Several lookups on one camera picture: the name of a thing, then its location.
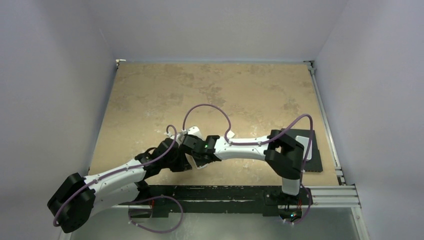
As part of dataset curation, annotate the white battery cover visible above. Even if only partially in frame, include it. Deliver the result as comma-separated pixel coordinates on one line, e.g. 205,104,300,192
226,130,235,139

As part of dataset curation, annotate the white red remote control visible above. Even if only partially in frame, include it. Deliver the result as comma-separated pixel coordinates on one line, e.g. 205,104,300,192
186,155,209,170

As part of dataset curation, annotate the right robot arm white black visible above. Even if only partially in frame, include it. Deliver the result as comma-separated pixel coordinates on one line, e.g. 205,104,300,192
176,127,305,204

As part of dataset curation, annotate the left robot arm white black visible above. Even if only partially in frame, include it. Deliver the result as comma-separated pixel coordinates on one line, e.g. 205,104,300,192
47,138,196,233

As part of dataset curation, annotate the white device on box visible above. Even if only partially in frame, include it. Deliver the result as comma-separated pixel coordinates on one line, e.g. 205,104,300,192
295,135,313,162

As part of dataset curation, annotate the black perforated box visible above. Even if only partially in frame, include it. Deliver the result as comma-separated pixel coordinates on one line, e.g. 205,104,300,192
286,129,323,173

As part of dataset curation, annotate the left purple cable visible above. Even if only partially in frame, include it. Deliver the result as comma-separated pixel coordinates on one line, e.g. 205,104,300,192
52,124,178,228

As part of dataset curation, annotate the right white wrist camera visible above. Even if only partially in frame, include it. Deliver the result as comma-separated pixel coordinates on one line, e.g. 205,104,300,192
181,126,205,140

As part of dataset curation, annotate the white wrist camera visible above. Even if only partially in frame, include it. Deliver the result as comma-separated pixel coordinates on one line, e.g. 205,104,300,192
181,126,205,140
166,131,183,141

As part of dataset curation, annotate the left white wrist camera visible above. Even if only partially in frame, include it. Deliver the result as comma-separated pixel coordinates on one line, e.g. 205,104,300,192
166,131,183,141

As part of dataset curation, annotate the purple loop cable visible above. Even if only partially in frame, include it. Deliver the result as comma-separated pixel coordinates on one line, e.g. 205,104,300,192
127,196,185,235

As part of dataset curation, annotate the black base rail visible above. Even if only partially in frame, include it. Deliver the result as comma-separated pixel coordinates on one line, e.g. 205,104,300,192
140,185,303,221

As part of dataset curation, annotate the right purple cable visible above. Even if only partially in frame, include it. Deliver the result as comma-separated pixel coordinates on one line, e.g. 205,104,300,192
182,103,315,226

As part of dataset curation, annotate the aluminium frame rail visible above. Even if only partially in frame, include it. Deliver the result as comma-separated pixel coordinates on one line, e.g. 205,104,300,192
304,60,362,209

